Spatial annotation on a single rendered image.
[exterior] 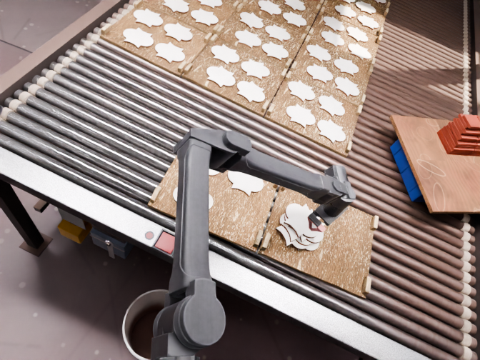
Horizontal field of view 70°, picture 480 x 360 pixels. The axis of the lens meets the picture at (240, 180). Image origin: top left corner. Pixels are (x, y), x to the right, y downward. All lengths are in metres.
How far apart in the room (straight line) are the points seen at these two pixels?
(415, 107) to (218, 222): 1.35
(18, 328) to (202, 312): 1.65
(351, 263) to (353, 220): 0.19
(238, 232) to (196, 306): 0.70
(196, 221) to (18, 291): 1.65
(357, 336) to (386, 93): 1.32
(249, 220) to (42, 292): 1.28
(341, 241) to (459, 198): 0.56
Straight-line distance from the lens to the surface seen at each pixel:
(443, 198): 1.63
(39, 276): 2.19
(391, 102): 2.09
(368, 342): 1.34
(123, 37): 1.81
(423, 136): 1.81
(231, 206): 1.28
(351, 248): 1.39
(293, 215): 1.27
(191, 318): 0.55
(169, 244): 1.19
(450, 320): 1.57
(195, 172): 0.69
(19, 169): 1.39
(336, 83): 1.92
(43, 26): 3.45
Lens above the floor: 2.04
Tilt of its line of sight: 55 degrees down
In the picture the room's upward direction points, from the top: 25 degrees clockwise
